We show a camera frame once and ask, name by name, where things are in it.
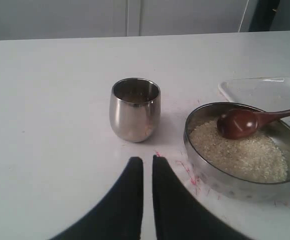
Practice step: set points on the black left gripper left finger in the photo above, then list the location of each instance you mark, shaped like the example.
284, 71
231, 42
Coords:
118, 216

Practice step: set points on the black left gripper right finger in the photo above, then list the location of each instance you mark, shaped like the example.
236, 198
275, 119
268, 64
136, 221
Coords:
177, 214

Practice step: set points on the brown wooden spoon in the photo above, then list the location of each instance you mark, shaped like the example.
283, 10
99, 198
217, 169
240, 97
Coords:
242, 123

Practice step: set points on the steel bowl of rice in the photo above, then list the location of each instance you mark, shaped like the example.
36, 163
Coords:
256, 168

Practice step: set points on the small steel cup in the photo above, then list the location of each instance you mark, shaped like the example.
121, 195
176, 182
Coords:
134, 109

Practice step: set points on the white plastic tray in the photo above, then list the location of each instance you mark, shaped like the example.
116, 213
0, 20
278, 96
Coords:
271, 94

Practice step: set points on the dark vertical post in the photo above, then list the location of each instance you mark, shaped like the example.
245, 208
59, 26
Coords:
263, 16

